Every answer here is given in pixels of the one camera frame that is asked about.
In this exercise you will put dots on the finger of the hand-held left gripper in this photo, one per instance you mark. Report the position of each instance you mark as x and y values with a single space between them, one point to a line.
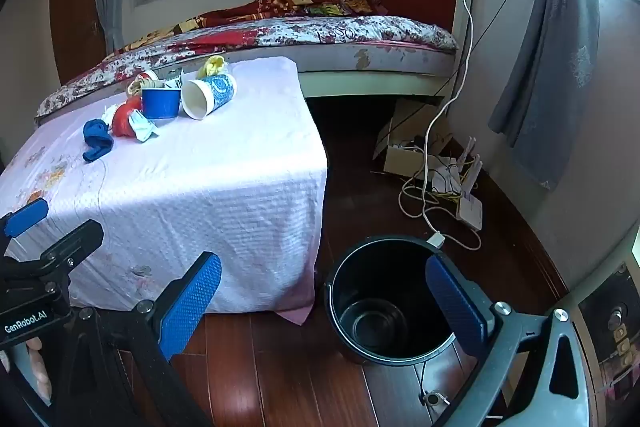
27 217
75 239

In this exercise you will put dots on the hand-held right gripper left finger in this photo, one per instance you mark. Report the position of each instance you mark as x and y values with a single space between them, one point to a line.
192 299

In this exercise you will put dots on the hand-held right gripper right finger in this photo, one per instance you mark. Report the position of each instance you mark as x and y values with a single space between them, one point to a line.
452 304

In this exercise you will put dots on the black plastic bucket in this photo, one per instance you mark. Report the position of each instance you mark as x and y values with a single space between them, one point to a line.
370 292

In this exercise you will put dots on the blue cloth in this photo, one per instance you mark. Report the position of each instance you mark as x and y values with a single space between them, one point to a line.
97 139

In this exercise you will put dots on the red printed snack wrapper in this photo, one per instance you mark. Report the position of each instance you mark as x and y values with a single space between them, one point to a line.
122 122

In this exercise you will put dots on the white wrapper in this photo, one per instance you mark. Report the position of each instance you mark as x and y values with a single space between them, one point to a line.
142 127

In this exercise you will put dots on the white and blue paper cup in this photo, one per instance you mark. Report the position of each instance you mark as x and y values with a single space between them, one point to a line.
212 94

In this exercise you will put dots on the yellow green wrapper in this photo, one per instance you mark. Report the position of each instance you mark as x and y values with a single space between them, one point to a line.
212 66

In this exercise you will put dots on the person's left hand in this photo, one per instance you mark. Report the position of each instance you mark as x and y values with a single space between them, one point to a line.
37 362

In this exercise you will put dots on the white power adapter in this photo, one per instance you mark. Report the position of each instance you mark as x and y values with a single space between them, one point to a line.
436 240

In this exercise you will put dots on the white router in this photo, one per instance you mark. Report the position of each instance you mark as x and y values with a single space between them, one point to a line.
470 207

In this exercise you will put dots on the pink tablecloth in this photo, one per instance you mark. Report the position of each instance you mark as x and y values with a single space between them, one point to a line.
210 187

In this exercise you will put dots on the cardboard box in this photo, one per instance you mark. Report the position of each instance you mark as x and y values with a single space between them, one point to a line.
400 157

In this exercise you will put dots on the dark cabinet with stickers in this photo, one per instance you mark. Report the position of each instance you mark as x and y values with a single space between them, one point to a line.
610 322

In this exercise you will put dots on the brown wooden door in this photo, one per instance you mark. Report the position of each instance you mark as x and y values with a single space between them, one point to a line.
75 7

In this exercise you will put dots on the grey patterned curtain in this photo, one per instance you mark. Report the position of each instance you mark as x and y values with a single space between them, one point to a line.
550 57

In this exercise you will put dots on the floral bed mattress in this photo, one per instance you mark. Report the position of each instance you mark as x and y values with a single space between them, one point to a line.
350 34

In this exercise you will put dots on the white bed frame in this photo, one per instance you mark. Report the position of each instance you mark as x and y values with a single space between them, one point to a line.
370 82

